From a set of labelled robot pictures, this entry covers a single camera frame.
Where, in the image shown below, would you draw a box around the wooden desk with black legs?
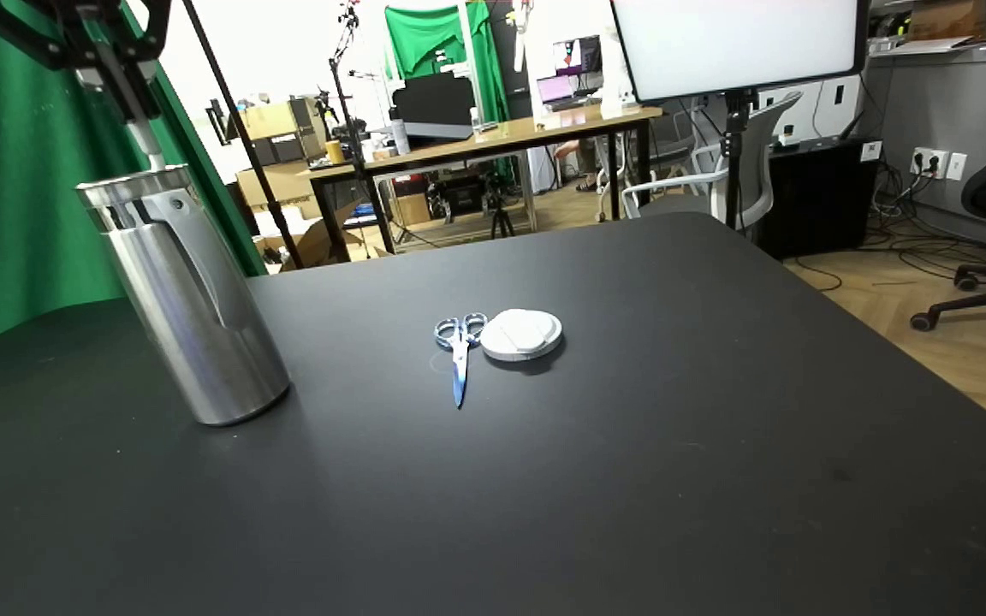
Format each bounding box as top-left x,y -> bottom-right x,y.
303,101 -> 668,266

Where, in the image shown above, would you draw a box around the thin black slanted pole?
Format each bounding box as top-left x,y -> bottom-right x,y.
176,0 -> 307,270

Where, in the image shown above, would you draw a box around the white wall sockets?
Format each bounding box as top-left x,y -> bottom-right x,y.
907,144 -> 971,185

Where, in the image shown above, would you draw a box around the small black tripod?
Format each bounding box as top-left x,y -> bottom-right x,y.
483,185 -> 521,240

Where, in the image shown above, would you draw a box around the white round tape measure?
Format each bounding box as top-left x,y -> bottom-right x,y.
475,304 -> 568,371

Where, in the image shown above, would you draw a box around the grey office chair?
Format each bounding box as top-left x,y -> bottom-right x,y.
622,97 -> 805,233

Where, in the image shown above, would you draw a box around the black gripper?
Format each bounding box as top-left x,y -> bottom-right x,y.
0,0 -> 174,126

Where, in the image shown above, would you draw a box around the silver metal thermos jug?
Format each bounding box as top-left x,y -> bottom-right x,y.
75,165 -> 294,428

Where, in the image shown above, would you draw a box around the purple lit laptop screen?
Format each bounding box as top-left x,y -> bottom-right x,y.
530,67 -> 588,113

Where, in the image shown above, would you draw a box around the green cloth backdrop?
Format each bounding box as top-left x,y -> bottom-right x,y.
383,0 -> 514,124

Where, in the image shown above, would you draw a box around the blue handled scissors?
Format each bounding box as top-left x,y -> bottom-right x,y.
431,312 -> 489,410

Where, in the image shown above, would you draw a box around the black cabinet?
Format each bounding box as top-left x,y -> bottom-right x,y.
752,138 -> 886,259

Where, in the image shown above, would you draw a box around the white screen with black frame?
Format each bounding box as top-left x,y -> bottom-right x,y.
604,0 -> 874,110

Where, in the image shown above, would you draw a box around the green curtain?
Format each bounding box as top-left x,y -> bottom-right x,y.
0,0 -> 266,357

